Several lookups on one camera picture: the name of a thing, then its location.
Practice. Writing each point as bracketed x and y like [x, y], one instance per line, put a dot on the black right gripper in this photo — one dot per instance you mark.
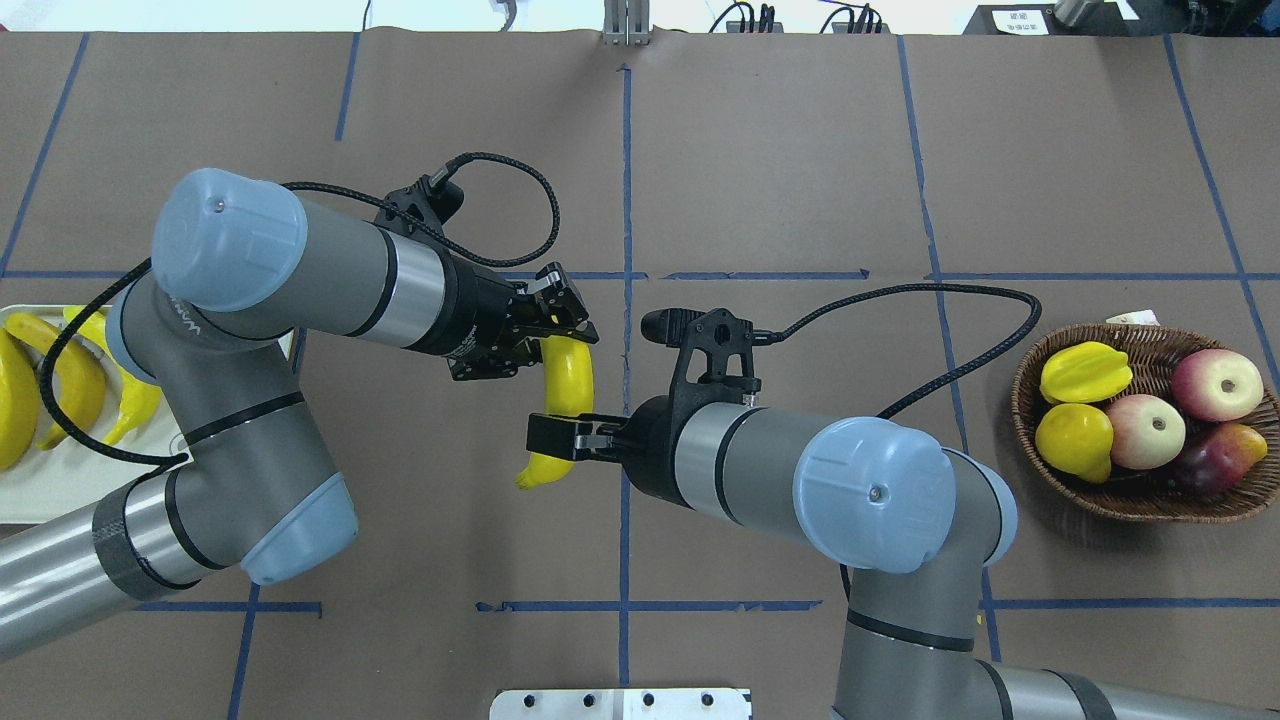
[651, 437]

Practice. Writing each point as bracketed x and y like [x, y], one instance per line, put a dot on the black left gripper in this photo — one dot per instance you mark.
[481, 309]

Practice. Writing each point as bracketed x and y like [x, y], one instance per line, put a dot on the yellow banana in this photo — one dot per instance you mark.
[138, 402]
[569, 391]
[81, 384]
[20, 403]

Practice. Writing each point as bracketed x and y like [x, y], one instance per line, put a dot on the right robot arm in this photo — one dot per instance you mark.
[914, 523]

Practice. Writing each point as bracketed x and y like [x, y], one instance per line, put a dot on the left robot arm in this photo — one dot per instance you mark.
[237, 263]

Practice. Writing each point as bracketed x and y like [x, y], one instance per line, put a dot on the white bear tray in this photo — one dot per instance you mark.
[44, 485]

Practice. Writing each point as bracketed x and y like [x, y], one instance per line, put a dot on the yellow lemon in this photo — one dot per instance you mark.
[1077, 439]

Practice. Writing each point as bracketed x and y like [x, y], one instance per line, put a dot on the pink white peach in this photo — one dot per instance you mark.
[1148, 432]

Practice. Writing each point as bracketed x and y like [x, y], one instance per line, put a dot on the paper label tag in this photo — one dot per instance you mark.
[1138, 317]

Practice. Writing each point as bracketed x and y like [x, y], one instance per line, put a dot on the red white apple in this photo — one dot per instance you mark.
[1217, 384]

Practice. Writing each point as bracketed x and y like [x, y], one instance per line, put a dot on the yellow red mango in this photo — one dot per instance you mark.
[1217, 460]

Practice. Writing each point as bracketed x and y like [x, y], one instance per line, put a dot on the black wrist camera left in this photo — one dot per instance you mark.
[420, 208]

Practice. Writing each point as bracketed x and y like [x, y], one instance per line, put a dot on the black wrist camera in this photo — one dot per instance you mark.
[715, 356]
[420, 208]

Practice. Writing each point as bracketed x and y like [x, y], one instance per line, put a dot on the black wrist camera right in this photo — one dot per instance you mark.
[715, 356]

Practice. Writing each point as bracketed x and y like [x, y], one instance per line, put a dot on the white camera stand base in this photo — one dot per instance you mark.
[623, 703]

